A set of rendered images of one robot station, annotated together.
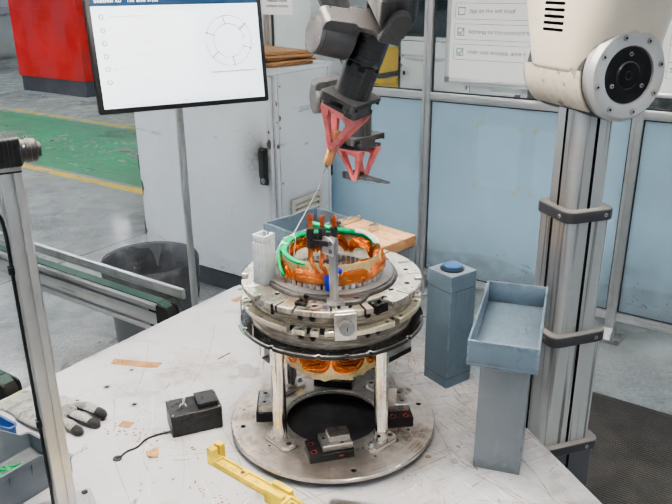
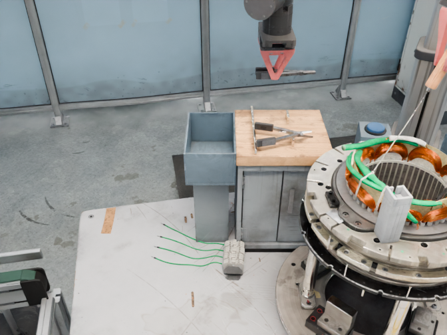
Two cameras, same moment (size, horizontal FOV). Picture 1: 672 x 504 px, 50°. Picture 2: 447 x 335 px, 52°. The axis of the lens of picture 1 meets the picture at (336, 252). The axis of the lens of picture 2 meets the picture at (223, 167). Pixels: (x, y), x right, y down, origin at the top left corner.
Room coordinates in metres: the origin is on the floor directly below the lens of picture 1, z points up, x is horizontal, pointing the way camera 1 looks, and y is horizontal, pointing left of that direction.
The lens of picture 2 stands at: (0.99, 0.65, 1.60)
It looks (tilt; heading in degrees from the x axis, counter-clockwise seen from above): 37 degrees down; 314
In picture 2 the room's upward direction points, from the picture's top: straight up
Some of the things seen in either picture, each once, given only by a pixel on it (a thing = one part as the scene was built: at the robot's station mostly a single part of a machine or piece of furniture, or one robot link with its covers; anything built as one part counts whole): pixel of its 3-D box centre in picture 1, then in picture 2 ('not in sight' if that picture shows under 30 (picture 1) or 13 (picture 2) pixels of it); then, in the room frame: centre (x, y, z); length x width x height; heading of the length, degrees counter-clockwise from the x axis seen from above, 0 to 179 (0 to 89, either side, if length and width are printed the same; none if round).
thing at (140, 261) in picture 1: (154, 297); not in sight; (2.68, 0.74, 0.39); 0.39 x 0.39 x 0.35
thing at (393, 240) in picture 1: (353, 239); (281, 135); (1.49, -0.04, 1.05); 0.20 x 0.19 x 0.02; 44
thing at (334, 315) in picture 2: (270, 392); (336, 318); (1.20, 0.13, 0.85); 0.06 x 0.04 x 0.05; 2
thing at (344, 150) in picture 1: (358, 158); (275, 55); (1.53, -0.05, 1.22); 0.07 x 0.07 x 0.09; 45
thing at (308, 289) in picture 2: (289, 343); (312, 262); (1.29, 0.09, 0.91); 0.02 x 0.02 x 0.21
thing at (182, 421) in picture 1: (194, 411); not in sight; (1.20, 0.28, 0.81); 0.10 x 0.06 x 0.06; 112
